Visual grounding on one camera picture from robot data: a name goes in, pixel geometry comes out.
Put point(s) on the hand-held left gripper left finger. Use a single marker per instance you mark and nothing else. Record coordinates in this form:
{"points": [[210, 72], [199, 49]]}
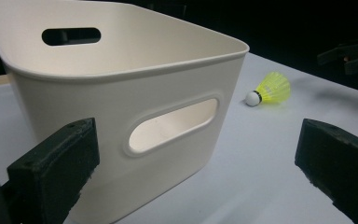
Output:
{"points": [[52, 168]]}

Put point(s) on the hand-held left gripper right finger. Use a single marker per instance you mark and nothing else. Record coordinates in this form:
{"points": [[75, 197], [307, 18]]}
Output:
{"points": [[341, 161]]}

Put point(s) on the yellow shuttlecock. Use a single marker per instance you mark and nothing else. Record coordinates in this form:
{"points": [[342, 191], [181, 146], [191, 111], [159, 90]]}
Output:
{"points": [[273, 88]]}

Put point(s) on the white plastic storage bin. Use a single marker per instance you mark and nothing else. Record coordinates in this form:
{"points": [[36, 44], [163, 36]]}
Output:
{"points": [[112, 102]]}

